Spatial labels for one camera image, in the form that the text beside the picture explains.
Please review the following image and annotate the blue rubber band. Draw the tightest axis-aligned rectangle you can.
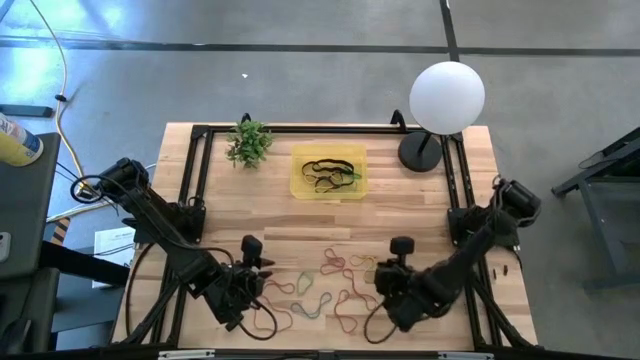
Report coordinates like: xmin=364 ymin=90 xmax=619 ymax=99
xmin=290 ymin=291 xmax=334 ymax=320

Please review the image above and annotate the flat black floor object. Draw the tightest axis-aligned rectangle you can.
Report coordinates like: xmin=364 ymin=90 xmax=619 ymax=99
xmin=0 ymin=103 xmax=54 ymax=119

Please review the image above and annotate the yellow translucent plastic bin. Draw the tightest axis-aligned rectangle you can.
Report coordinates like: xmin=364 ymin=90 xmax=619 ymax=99
xmin=289 ymin=143 xmax=370 ymax=202

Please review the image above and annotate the black metal rail frame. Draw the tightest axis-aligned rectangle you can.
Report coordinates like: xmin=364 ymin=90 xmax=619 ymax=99
xmin=112 ymin=109 xmax=539 ymax=351

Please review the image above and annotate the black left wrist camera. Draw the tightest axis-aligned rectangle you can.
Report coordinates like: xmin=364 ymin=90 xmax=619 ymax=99
xmin=240 ymin=234 xmax=265 ymax=270

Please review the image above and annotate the white globe lamp black base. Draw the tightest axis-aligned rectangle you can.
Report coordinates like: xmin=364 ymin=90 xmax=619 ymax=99
xmin=397 ymin=60 xmax=487 ymax=174

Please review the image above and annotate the yellow floor cable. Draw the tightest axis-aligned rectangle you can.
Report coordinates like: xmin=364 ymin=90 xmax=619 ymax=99
xmin=28 ymin=0 xmax=86 ymax=184

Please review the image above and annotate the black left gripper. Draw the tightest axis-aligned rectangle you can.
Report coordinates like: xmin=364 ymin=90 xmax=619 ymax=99
xmin=214 ymin=256 xmax=276 ymax=332

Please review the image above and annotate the yellow blue white container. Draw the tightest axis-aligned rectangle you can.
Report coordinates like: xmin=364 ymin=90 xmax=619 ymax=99
xmin=0 ymin=112 xmax=45 ymax=168

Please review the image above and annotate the black cart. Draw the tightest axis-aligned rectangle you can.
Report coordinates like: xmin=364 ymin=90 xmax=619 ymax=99
xmin=0 ymin=132 xmax=62 ymax=351

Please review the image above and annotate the yellow black striped tape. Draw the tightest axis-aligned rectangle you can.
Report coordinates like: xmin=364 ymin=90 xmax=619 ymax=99
xmin=48 ymin=216 xmax=72 ymax=247

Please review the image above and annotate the brown cable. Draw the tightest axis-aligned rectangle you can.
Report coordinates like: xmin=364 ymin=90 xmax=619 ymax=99
xmin=124 ymin=241 xmax=154 ymax=337

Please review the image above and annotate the white paper sheet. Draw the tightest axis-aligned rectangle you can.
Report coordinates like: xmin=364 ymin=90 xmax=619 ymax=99
xmin=92 ymin=226 xmax=137 ymax=290

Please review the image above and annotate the yellow rubber band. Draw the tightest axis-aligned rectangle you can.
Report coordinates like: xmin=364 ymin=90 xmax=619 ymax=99
xmin=348 ymin=253 xmax=378 ymax=285
xmin=303 ymin=173 xmax=334 ymax=194

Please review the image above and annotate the green plant in white pot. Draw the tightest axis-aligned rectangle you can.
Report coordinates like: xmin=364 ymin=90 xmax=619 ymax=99
xmin=224 ymin=118 xmax=275 ymax=170

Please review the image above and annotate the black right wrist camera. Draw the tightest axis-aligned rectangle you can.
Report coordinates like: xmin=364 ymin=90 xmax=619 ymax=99
xmin=389 ymin=236 xmax=416 ymax=267

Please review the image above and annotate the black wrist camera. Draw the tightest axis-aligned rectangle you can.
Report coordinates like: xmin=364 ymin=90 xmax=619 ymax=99
xmin=389 ymin=236 xmax=416 ymax=267
xmin=240 ymin=234 xmax=265 ymax=270

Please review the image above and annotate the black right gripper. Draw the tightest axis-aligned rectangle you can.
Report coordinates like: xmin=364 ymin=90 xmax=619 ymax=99
xmin=374 ymin=262 xmax=431 ymax=334

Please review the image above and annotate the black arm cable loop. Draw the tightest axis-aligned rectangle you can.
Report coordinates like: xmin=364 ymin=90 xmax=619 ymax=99
xmin=69 ymin=173 xmax=104 ymax=205

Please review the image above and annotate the black rubber band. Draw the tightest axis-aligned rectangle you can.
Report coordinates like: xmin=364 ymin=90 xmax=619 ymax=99
xmin=312 ymin=169 xmax=354 ymax=195
xmin=300 ymin=158 xmax=357 ymax=177

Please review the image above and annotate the dark grey metal stand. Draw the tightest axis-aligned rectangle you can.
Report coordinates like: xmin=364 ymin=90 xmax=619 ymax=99
xmin=551 ymin=125 xmax=640 ymax=291

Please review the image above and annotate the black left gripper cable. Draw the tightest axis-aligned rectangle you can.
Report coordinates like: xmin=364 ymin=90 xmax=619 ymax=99
xmin=234 ymin=294 xmax=280 ymax=342

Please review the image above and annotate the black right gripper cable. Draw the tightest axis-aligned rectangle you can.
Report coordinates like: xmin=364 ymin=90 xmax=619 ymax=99
xmin=362 ymin=301 xmax=401 ymax=346

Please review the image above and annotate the red rubber band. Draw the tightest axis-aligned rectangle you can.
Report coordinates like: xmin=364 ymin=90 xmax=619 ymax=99
xmin=333 ymin=288 xmax=360 ymax=335
xmin=319 ymin=247 xmax=347 ymax=276
xmin=263 ymin=278 xmax=297 ymax=296
xmin=341 ymin=268 xmax=380 ymax=312
xmin=251 ymin=293 xmax=295 ymax=335

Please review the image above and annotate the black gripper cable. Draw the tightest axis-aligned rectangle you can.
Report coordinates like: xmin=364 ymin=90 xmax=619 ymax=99
xmin=234 ymin=294 xmax=280 ymax=342
xmin=362 ymin=301 xmax=401 ymax=346

